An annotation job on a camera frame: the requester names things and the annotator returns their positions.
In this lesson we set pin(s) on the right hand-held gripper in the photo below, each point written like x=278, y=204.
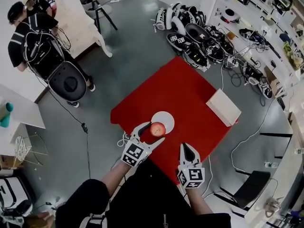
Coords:
x=192, y=174

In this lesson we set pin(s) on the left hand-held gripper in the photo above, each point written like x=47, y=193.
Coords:
x=134, y=153

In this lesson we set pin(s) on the red apple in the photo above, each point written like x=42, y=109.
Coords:
x=157, y=129

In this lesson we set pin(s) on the white round plate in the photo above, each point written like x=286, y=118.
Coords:
x=164, y=117

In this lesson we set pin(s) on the person's right forearm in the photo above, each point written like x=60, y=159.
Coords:
x=197, y=198

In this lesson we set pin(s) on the person's left forearm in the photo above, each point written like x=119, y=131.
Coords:
x=116, y=174

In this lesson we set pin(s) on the person's black clothing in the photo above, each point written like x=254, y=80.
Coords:
x=147, y=198

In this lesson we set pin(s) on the white rectangular box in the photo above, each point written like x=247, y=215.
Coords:
x=223, y=106

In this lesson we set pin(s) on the black power adapter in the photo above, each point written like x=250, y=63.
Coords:
x=84, y=127

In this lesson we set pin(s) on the red cloth covered table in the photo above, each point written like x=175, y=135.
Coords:
x=180, y=87

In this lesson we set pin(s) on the black chair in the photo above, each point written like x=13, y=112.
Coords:
x=254, y=186

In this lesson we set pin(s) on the white counter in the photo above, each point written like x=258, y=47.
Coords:
x=292, y=174

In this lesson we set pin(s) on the pile of black white gear bags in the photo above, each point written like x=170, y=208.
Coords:
x=194, y=32

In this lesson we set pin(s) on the white side table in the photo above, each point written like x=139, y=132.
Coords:
x=23, y=113

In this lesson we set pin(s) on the white ornate dresser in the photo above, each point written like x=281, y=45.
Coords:
x=76, y=20

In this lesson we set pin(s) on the black legged stool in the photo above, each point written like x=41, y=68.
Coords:
x=99, y=8

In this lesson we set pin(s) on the cardboard box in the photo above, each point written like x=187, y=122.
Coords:
x=9, y=161

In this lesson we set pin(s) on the teal cylinder bottle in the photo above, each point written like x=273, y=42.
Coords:
x=6, y=117

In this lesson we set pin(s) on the white hard case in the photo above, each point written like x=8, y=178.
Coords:
x=9, y=193

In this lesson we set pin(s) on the flower bouquet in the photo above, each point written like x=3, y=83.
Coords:
x=295, y=56

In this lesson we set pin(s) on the round white black device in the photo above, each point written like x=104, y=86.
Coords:
x=231, y=14

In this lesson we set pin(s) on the white shelving unit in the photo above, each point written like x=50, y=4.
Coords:
x=247, y=15

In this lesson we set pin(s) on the black metal table frame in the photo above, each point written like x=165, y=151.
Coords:
x=275, y=135

